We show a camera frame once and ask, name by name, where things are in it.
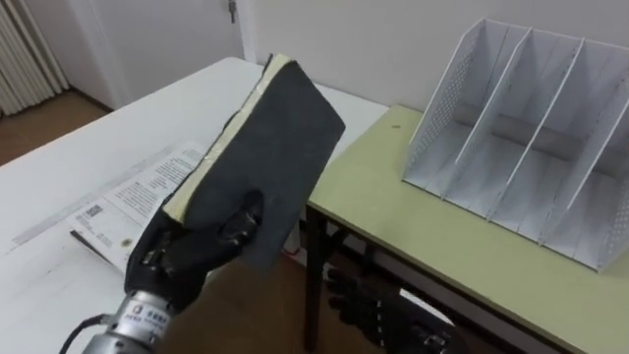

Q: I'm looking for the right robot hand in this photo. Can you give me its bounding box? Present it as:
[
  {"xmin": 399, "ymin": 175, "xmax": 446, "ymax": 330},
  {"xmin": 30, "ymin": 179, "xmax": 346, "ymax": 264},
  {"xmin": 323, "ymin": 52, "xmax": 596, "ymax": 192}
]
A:
[{"xmin": 324, "ymin": 267, "xmax": 461, "ymax": 354}]

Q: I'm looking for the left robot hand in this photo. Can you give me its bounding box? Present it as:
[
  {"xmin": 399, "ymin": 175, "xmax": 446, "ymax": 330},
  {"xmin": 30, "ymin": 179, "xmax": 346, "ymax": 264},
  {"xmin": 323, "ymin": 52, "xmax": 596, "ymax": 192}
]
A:
[{"xmin": 123, "ymin": 189, "xmax": 264, "ymax": 315}]

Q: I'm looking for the dark grey hardcover book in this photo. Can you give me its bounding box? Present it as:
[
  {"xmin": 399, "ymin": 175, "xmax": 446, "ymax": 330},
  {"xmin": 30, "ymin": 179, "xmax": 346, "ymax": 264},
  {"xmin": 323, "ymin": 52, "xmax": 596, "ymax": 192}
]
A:
[{"xmin": 162, "ymin": 52, "xmax": 347, "ymax": 272}]

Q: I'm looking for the white printed book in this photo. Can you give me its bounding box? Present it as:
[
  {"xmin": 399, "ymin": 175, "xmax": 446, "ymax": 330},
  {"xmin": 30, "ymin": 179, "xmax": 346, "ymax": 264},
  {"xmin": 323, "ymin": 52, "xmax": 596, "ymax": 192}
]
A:
[{"xmin": 66, "ymin": 141, "xmax": 208, "ymax": 272}]

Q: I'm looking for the green top desk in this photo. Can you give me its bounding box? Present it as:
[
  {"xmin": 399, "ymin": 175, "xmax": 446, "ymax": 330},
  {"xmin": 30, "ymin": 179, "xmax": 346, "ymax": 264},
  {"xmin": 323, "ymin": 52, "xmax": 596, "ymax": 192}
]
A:
[{"xmin": 302, "ymin": 104, "xmax": 629, "ymax": 354}]

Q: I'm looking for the white table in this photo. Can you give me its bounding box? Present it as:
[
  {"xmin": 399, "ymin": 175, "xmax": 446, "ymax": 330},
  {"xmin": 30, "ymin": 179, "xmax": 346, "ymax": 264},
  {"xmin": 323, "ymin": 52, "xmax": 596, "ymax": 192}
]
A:
[{"xmin": 0, "ymin": 56, "xmax": 390, "ymax": 354}]

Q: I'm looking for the white door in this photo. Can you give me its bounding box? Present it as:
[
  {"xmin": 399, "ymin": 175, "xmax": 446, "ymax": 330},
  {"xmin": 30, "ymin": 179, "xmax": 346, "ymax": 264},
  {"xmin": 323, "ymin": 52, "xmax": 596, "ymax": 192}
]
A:
[{"xmin": 66, "ymin": 0, "xmax": 257, "ymax": 110}]

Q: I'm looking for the white metal file rack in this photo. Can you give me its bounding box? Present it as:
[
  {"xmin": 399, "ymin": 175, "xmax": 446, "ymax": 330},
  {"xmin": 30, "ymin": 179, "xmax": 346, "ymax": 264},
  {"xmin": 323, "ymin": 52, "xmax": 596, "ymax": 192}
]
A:
[{"xmin": 401, "ymin": 18, "xmax": 629, "ymax": 273}]

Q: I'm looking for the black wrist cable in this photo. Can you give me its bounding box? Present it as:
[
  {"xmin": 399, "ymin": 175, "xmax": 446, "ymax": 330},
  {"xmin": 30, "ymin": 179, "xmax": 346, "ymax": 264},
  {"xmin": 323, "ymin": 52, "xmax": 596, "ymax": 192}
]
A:
[{"xmin": 58, "ymin": 314, "xmax": 110, "ymax": 354}]

